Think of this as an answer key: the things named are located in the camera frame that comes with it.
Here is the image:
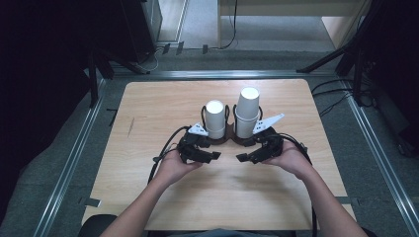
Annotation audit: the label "light wooden furniture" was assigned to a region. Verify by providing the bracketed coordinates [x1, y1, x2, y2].
[216, 0, 375, 50]

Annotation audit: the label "person's grey-blue clothing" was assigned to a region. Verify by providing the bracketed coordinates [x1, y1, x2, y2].
[167, 228, 297, 237]

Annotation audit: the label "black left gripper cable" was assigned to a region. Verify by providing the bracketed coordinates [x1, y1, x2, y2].
[147, 125, 192, 185]

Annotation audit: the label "black chair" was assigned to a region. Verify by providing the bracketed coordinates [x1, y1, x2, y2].
[78, 213, 119, 237]

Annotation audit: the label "black tape strip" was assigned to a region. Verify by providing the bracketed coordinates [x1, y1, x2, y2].
[335, 196, 361, 207]
[78, 196, 102, 208]

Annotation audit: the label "dark wire cup holder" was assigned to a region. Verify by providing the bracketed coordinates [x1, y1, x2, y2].
[200, 103, 265, 148]

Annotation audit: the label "white floor cable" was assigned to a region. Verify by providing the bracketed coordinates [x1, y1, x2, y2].
[140, 45, 166, 72]

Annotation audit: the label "thin black hanging cable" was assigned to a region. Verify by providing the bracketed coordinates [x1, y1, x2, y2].
[219, 0, 239, 50]

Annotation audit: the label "white paper cup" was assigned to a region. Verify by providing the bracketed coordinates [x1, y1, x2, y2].
[205, 100, 227, 140]

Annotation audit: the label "person's left hand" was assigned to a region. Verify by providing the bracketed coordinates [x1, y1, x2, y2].
[155, 149, 204, 186]

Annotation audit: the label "dark cabinet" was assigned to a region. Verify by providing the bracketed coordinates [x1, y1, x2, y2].
[120, 0, 163, 64]

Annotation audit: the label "black metal stand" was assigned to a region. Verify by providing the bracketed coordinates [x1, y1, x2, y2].
[86, 48, 151, 109]

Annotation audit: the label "person's right hand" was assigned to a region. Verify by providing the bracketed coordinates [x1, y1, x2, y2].
[262, 140, 316, 181]

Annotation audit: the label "dark curtain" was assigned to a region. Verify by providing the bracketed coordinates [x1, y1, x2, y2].
[370, 0, 419, 157]
[0, 0, 100, 228]

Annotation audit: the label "black tripod stand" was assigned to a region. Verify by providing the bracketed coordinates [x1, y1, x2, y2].
[295, 0, 383, 107]

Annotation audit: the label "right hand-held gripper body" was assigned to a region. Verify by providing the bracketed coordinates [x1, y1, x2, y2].
[252, 114, 285, 164]

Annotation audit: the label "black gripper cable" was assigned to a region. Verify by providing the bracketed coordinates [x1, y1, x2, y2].
[147, 125, 192, 185]
[278, 132, 318, 237]

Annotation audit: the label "black floor cables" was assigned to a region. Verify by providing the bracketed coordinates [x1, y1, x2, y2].
[310, 77, 375, 119]

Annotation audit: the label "aluminium floor rail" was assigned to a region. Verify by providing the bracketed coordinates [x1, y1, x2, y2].
[33, 78, 107, 237]
[338, 78, 419, 237]
[111, 69, 338, 81]

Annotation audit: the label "stack of white cups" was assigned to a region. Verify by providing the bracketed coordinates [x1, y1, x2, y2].
[233, 86, 261, 139]

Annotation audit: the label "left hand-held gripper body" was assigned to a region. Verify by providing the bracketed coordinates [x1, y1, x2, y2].
[177, 122, 211, 165]

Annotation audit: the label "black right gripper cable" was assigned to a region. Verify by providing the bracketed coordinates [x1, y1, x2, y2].
[278, 132, 318, 237]

